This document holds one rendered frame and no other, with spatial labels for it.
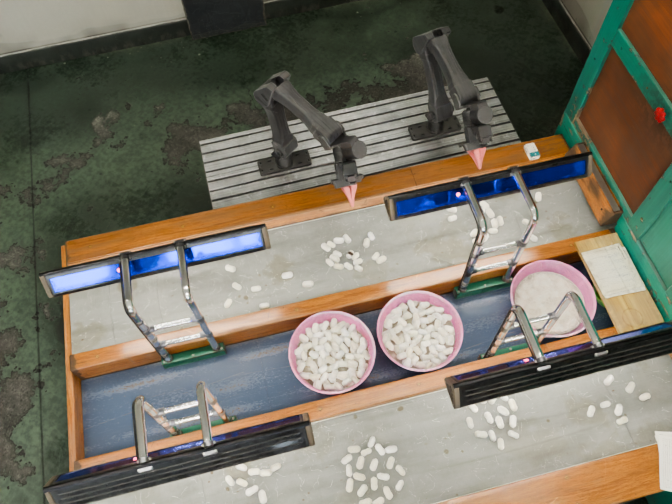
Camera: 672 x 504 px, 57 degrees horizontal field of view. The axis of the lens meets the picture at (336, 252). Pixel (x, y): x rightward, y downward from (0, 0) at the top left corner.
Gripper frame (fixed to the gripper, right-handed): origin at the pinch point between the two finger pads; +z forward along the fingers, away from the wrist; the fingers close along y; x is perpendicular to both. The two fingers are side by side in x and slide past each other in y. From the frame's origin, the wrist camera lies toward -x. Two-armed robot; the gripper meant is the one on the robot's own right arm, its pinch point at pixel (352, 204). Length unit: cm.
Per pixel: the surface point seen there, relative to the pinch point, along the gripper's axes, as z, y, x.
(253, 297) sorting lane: 22.2, -38.2, -3.6
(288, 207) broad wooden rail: -1.9, -20.2, 13.6
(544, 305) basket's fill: 42, 52, -20
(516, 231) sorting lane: 21, 53, -3
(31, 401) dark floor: 61, -142, 61
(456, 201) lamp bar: 1.7, 26.0, -28.6
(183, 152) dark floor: -27, -63, 135
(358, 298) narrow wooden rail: 28.3, -5.6, -12.0
